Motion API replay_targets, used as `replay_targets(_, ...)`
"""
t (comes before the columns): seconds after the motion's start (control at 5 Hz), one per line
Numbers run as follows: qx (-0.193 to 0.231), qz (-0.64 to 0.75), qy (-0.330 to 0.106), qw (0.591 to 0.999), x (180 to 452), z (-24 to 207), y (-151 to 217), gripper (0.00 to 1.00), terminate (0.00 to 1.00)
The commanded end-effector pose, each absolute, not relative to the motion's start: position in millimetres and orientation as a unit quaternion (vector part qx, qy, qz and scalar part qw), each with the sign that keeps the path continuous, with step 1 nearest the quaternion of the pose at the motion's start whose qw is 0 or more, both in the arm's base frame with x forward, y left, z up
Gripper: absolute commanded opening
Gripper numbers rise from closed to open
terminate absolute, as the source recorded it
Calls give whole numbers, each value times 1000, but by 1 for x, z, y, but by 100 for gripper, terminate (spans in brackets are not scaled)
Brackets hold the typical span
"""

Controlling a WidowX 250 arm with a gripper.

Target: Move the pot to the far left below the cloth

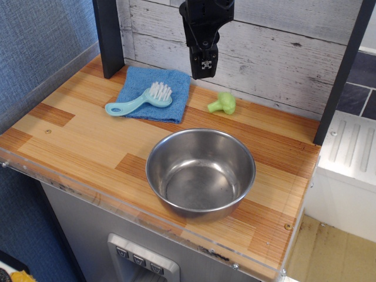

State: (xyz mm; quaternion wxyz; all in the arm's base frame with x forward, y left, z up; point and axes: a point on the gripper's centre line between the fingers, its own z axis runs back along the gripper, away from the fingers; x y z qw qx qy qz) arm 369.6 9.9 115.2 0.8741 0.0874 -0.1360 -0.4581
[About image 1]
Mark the clear acrylic edge guard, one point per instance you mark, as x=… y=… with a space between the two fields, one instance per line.
x=257 y=235

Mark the dark left shelf post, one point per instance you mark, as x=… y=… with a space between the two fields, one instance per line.
x=108 y=30

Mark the silver dispenser button panel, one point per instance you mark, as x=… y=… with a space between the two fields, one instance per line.
x=133 y=262

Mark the white toy sink unit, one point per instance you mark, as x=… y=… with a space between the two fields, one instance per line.
x=342 y=191

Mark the green toy broccoli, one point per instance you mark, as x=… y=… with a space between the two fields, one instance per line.
x=225 y=102

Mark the stainless steel pot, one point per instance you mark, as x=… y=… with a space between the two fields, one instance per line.
x=200 y=174

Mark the grey toy fridge cabinet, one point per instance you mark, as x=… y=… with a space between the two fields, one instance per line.
x=204 y=251

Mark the yellow object bottom left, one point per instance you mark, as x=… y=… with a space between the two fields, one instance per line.
x=21 y=276

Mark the blue folded cloth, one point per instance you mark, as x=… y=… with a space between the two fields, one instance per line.
x=139 y=79

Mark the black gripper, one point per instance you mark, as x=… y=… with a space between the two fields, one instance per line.
x=202 y=21

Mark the light blue dish brush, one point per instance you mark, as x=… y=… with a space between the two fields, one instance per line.
x=147 y=100

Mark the dark shelf post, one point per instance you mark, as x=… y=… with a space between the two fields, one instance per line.
x=108 y=30
x=360 y=26

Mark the dark right shelf post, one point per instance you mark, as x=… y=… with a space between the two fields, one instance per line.
x=360 y=26

